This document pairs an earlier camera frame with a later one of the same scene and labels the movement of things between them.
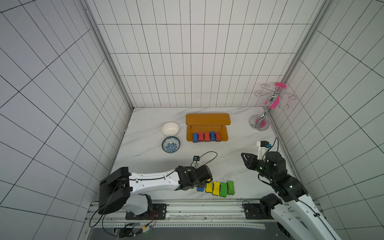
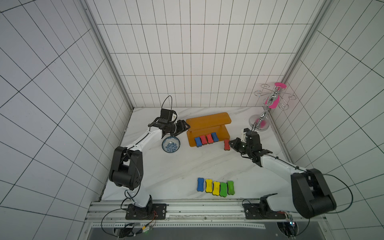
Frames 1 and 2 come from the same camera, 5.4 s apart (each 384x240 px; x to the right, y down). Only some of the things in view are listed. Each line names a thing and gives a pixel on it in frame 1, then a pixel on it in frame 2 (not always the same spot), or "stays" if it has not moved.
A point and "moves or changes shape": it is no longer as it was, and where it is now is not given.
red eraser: [207, 136] moves or changes shape
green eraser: [223, 189] stays
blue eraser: [212, 136] moves or changes shape
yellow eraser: [216, 191] stays
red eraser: [200, 136] moves or changes shape
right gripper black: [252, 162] -> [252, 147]
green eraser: [230, 190] stays
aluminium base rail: [142, 217] stays
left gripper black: [199, 183] -> [182, 127]
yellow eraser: [209, 186] stays
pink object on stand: [275, 103] stays
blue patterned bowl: [171, 144] stays
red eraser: [218, 136] -> [227, 144]
